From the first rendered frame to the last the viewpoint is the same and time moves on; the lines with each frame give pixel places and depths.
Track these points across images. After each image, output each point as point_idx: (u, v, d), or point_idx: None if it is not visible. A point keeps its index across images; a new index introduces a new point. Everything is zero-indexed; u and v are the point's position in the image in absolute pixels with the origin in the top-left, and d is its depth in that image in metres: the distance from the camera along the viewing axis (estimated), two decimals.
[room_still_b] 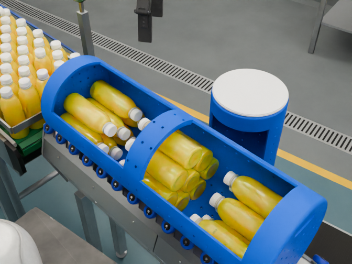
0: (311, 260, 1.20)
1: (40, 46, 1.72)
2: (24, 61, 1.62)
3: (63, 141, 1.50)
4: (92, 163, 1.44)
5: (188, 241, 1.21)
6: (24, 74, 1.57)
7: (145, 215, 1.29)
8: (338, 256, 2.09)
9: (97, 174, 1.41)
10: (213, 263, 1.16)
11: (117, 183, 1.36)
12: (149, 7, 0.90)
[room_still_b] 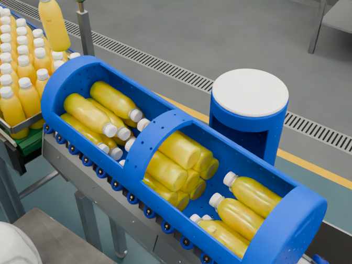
0: (311, 260, 1.20)
1: (40, 46, 1.72)
2: (24, 61, 1.62)
3: (63, 141, 1.50)
4: (92, 163, 1.44)
5: (188, 241, 1.21)
6: None
7: (145, 215, 1.29)
8: (338, 256, 2.09)
9: (97, 174, 1.41)
10: (213, 263, 1.16)
11: (117, 183, 1.36)
12: None
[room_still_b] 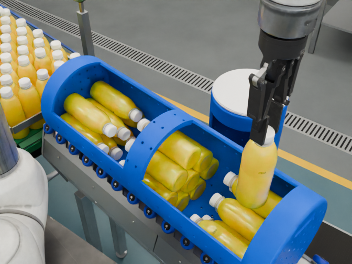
0: (311, 260, 1.20)
1: (40, 46, 1.72)
2: (24, 61, 1.62)
3: (63, 141, 1.50)
4: (92, 163, 1.44)
5: (188, 241, 1.21)
6: (268, 142, 0.83)
7: (145, 215, 1.29)
8: (338, 256, 2.09)
9: (97, 174, 1.41)
10: (213, 263, 1.16)
11: (117, 183, 1.36)
12: (276, 91, 0.81)
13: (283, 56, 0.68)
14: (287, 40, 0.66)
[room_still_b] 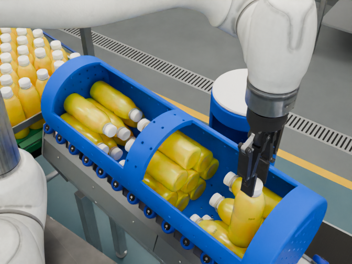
0: (311, 260, 1.20)
1: (40, 46, 1.72)
2: (24, 61, 1.62)
3: (63, 141, 1.50)
4: (92, 163, 1.44)
5: (188, 241, 1.21)
6: (257, 193, 0.94)
7: (145, 215, 1.29)
8: (338, 256, 2.09)
9: (97, 174, 1.41)
10: (213, 263, 1.16)
11: (117, 183, 1.36)
12: None
13: (267, 129, 0.78)
14: (270, 118, 0.77)
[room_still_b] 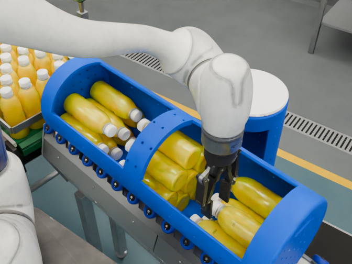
0: (311, 260, 1.20)
1: None
2: (24, 61, 1.62)
3: (63, 141, 1.50)
4: (92, 163, 1.44)
5: (188, 241, 1.21)
6: (215, 206, 1.10)
7: (145, 215, 1.29)
8: (338, 256, 2.09)
9: (97, 174, 1.41)
10: (213, 263, 1.16)
11: (117, 183, 1.36)
12: None
13: (219, 164, 0.95)
14: (221, 155, 0.93)
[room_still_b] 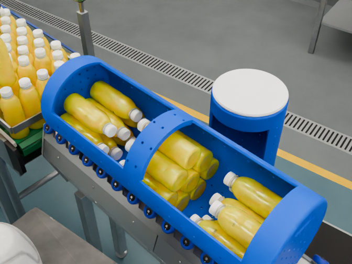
0: (311, 260, 1.20)
1: (40, 46, 1.72)
2: (24, 61, 1.62)
3: (63, 141, 1.50)
4: (92, 163, 1.44)
5: (188, 241, 1.21)
6: (215, 206, 1.10)
7: (145, 215, 1.29)
8: (338, 256, 2.09)
9: (97, 174, 1.41)
10: (213, 263, 1.16)
11: (117, 183, 1.36)
12: None
13: None
14: None
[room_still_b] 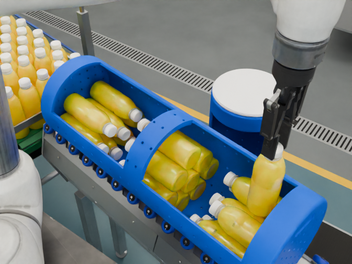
0: (311, 260, 1.20)
1: (40, 46, 1.72)
2: (24, 61, 1.62)
3: (63, 141, 1.50)
4: (92, 163, 1.44)
5: (188, 241, 1.21)
6: (215, 206, 1.10)
7: (145, 215, 1.29)
8: (338, 256, 2.09)
9: (97, 174, 1.41)
10: (213, 263, 1.16)
11: (117, 183, 1.36)
12: (285, 111, 0.90)
13: (295, 84, 0.77)
14: (298, 70, 0.75)
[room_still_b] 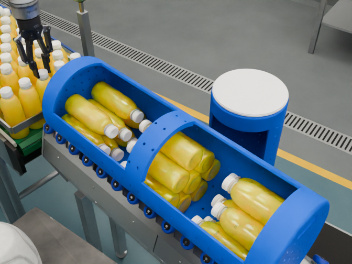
0: (311, 260, 1.20)
1: None
2: None
3: (62, 142, 1.51)
4: (91, 165, 1.44)
5: (188, 242, 1.21)
6: (217, 208, 1.09)
7: (144, 213, 1.29)
8: (338, 256, 2.09)
9: (97, 173, 1.41)
10: None
11: (117, 184, 1.36)
12: None
13: (25, 28, 1.40)
14: (23, 20, 1.39)
